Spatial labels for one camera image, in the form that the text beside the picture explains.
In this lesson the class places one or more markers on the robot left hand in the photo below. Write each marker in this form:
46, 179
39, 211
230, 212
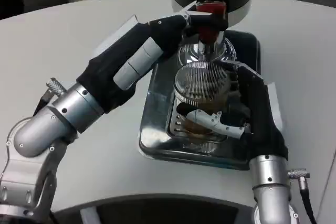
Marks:
123, 58

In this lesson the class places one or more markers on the steel drip tray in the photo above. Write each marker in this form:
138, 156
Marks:
155, 121

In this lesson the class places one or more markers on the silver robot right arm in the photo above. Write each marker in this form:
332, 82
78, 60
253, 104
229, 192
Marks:
270, 176

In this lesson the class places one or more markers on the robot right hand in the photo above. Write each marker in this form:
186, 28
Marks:
260, 113

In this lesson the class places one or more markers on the clear ribbed glass cup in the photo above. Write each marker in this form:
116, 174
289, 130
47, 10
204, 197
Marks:
199, 82

